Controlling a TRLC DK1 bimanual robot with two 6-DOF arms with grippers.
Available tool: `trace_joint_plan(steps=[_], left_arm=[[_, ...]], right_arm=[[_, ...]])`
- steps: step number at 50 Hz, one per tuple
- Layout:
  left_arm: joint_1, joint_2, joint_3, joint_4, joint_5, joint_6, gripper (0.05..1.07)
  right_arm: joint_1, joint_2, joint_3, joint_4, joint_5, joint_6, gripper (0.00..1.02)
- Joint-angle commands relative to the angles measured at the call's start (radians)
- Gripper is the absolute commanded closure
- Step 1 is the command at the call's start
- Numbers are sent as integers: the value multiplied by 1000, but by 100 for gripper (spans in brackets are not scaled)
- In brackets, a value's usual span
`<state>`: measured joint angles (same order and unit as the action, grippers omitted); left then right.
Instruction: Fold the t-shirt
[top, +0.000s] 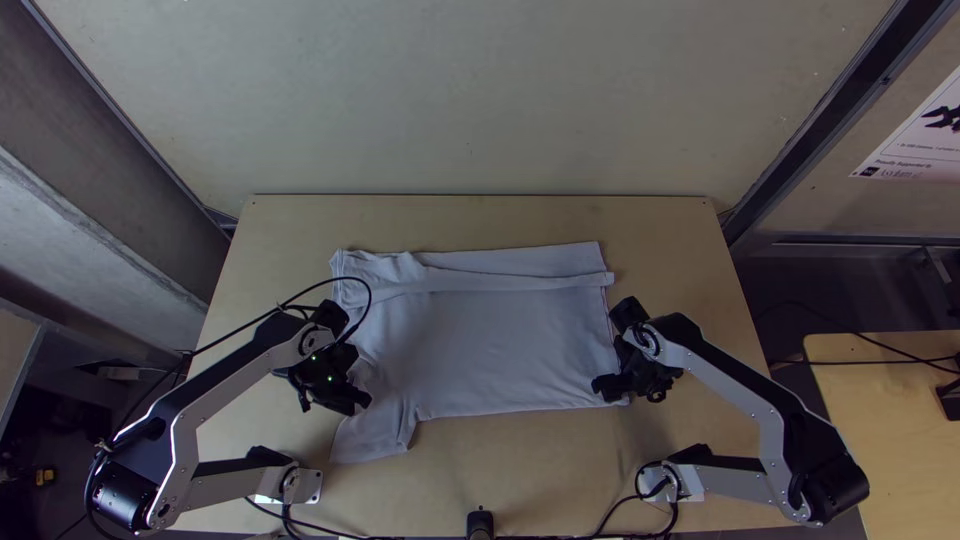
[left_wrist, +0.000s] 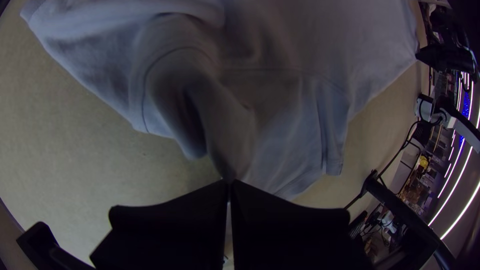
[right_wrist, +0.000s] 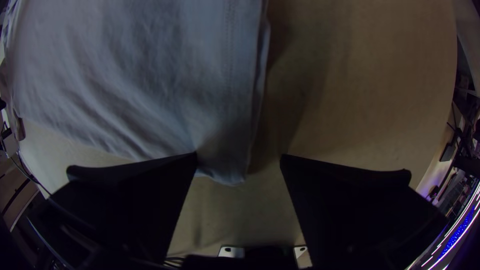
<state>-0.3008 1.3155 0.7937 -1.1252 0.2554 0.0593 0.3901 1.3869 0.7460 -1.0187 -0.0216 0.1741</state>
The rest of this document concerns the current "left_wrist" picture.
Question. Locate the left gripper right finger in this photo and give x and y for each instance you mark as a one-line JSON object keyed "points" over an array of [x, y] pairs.
{"points": [[288, 240]]}

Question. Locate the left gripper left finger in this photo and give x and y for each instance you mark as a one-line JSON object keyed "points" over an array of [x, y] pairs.
{"points": [[176, 236]]}

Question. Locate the grey t-shirt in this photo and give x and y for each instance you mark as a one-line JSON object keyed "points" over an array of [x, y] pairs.
{"points": [[262, 75]]}

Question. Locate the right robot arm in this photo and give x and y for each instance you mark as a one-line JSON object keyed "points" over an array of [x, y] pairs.
{"points": [[465, 131]]}

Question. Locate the black camera pole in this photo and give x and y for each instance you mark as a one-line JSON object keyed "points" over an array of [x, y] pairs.
{"points": [[405, 213]]}

